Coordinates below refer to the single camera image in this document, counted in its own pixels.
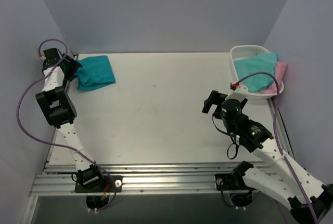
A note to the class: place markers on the aluminium rail frame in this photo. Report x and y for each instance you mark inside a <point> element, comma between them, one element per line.
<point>161,143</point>

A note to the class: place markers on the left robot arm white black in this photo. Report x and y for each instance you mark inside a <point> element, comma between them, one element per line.
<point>60,113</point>

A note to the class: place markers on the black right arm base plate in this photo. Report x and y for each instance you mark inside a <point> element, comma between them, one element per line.
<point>229,182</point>

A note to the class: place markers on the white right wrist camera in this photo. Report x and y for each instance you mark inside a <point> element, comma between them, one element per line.
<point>239,91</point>

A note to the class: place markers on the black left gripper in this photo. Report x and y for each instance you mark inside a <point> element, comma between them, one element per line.
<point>71,66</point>

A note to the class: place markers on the pink shirt in basket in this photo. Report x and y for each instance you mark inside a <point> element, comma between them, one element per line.
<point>280,69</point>

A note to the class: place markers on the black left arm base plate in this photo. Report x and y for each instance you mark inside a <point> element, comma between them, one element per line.
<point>98,185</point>

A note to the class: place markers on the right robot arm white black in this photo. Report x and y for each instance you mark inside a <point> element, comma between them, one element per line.
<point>307,198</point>

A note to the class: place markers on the teal t shirt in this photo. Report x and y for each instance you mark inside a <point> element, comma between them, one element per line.
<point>95,72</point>

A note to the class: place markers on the light teal shirt in basket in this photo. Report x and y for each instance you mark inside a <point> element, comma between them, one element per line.
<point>258,63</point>

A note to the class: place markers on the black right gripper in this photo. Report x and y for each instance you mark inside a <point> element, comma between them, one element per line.
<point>211,100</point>

